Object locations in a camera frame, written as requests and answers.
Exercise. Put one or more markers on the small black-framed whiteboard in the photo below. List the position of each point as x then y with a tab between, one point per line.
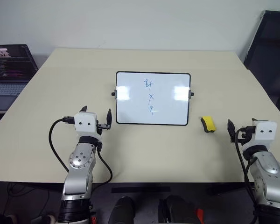
152	98

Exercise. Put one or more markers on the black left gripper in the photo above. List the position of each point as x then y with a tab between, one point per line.
103	126

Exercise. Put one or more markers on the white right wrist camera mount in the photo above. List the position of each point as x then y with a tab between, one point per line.
266	131

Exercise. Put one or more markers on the open grey laptop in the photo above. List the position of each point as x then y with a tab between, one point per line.
8	70

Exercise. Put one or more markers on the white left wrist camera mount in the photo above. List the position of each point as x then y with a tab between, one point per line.
85	123

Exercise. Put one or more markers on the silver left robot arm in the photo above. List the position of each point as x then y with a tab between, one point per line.
80	161

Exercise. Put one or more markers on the yellow and black eraser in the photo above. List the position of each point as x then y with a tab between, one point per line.
209	123

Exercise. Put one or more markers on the black chair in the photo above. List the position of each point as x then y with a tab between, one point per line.
270	51

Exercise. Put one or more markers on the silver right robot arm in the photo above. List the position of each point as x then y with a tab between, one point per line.
269	172

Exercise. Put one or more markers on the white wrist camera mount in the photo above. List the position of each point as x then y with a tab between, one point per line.
85	123
266	131

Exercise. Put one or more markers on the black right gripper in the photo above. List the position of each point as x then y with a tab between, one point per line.
245	135

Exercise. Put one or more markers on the dark rounded shape with red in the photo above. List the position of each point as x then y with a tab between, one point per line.
179	210

